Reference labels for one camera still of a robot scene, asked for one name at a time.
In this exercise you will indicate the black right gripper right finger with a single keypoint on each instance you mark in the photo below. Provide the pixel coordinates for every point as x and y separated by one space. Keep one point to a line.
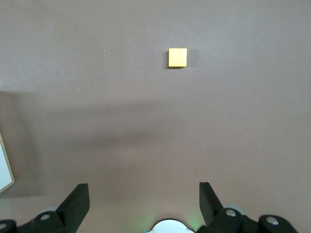
213 213

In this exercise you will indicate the brown table cover mat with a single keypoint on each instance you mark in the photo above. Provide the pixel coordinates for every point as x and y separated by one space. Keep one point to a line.
155 109

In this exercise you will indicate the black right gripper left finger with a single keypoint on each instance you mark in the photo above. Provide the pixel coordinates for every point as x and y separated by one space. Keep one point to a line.
73 211

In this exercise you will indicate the light wooden drawer cabinet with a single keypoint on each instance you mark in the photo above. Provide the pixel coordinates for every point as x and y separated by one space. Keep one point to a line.
12 180

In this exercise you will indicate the yellow cube block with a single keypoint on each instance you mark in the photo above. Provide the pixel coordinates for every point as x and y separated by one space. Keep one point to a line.
177 57

